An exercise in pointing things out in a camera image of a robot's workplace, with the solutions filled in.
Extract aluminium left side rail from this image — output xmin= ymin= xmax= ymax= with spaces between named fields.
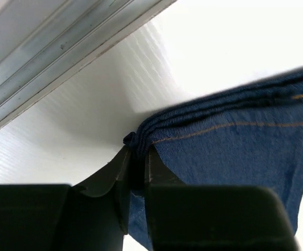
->
xmin=0 ymin=1 xmax=172 ymax=128

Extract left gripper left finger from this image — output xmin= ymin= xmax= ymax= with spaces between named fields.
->
xmin=0 ymin=147 xmax=130 ymax=250

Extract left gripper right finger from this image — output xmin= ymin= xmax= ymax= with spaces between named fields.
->
xmin=144 ymin=148 xmax=298 ymax=250

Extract dark blue denim trousers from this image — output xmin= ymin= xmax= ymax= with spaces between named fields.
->
xmin=122 ymin=61 xmax=303 ymax=251

